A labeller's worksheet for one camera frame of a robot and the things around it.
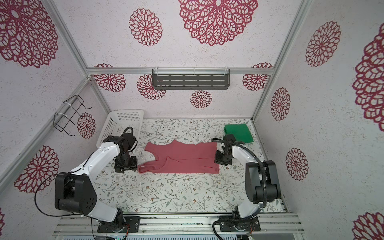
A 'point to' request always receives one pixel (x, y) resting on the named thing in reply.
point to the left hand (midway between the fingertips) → (129, 173)
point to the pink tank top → (199, 158)
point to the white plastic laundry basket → (117, 121)
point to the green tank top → (240, 131)
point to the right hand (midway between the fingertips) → (217, 159)
